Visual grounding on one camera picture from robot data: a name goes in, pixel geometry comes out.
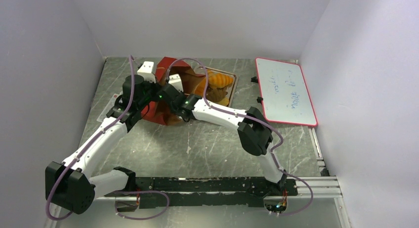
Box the long orange fake baguette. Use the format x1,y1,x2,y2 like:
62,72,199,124
193,78,207,96

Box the red paper bag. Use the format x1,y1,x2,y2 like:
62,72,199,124
142,56,205,126

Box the dark fake bread loaf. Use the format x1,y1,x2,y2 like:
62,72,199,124
206,88,228,103

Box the orange fake croissant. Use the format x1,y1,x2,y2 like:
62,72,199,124
207,70,234,89

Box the silver metal tray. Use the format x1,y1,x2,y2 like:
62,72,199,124
206,67,238,107

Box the pale fake bread slice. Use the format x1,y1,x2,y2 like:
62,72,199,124
217,97,229,106

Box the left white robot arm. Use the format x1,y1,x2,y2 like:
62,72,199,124
45,75,161,214

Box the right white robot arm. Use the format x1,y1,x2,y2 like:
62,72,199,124
152,84,287,195

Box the clear plastic packet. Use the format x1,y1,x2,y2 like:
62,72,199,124
96,93,121,123

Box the black whiteboard clip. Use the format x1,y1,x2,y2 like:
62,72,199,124
256,96,263,104
251,76,258,84

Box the pink framed whiteboard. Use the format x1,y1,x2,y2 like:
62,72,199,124
255,57,318,127

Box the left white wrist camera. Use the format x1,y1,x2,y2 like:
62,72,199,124
137,61,157,83

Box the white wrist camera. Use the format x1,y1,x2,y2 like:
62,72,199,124
168,74,184,92
137,61,157,83

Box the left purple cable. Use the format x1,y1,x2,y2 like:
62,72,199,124
45,54,170,221

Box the purple cable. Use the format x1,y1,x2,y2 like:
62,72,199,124
45,54,170,221
165,57,314,217

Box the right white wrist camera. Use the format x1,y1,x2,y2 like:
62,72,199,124
168,74,184,92

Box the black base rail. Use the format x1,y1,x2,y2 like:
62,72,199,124
105,177,298,211

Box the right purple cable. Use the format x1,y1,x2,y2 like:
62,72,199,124
165,57,314,217

